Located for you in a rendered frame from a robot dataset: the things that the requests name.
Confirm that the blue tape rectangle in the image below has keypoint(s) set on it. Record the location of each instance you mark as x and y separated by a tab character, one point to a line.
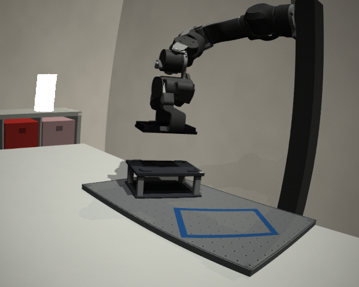
183	231

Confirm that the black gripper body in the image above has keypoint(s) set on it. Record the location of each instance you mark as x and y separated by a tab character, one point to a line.
183	88

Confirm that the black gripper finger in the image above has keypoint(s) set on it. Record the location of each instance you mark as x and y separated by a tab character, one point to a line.
155	105
176	117

